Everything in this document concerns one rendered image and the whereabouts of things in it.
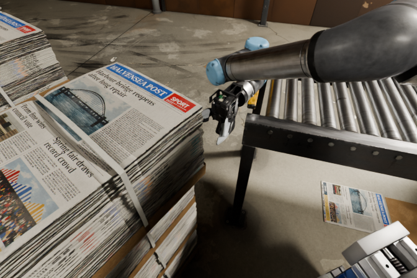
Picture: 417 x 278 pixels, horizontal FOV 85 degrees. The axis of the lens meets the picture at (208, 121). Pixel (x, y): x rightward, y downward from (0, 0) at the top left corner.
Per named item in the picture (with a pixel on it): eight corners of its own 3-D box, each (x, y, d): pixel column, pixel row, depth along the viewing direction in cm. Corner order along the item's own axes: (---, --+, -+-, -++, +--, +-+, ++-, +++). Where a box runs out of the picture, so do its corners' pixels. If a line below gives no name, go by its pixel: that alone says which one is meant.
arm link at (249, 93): (233, 94, 83) (254, 102, 80) (226, 100, 80) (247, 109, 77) (235, 76, 78) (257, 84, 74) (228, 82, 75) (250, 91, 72)
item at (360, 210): (324, 222, 133) (324, 221, 132) (320, 180, 153) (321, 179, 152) (394, 240, 126) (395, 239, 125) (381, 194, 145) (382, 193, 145)
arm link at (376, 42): (399, 100, 31) (210, 93, 72) (430, 73, 35) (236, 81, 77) (395, 9, 27) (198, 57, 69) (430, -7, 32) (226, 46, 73)
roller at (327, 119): (324, 141, 79) (319, 132, 77) (317, 71, 112) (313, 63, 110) (340, 138, 77) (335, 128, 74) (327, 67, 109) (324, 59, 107)
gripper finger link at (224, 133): (216, 132, 60) (220, 109, 66) (216, 147, 64) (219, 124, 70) (228, 133, 59) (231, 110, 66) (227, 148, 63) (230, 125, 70)
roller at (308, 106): (308, 138, 81) (298, 130, 79) (305, 70, 113) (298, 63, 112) (321, 132, 77) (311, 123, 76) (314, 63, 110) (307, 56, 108)
